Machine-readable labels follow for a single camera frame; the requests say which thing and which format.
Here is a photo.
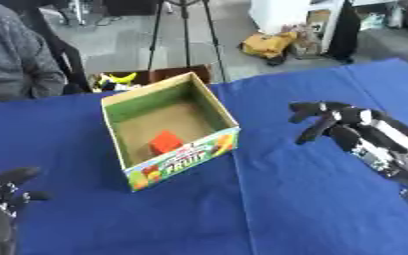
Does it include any black tripod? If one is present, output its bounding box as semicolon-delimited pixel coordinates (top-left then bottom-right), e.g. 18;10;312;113
146;0;229;83

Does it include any black chair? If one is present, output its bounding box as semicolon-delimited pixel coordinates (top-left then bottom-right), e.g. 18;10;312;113
14;0;93;95

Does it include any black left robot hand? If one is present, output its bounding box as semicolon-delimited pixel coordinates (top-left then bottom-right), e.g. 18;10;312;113
0;166;53;255

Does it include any red block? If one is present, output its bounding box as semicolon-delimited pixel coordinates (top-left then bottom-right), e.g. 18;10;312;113
148;130;185;156

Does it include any brown cardboard box with toys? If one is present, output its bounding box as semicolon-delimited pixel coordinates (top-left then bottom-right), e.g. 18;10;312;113
87;64;215;93

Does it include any tan cardboard box green inside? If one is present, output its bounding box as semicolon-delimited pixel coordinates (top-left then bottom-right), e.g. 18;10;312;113
100;71;243;193

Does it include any person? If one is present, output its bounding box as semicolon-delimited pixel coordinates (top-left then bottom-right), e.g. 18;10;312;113
0;0;69;103

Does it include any black hanging garment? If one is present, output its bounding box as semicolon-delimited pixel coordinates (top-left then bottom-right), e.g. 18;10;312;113
323;0;363;64

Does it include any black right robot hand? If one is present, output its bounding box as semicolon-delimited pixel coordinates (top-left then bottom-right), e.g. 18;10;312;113
286;101;408;185

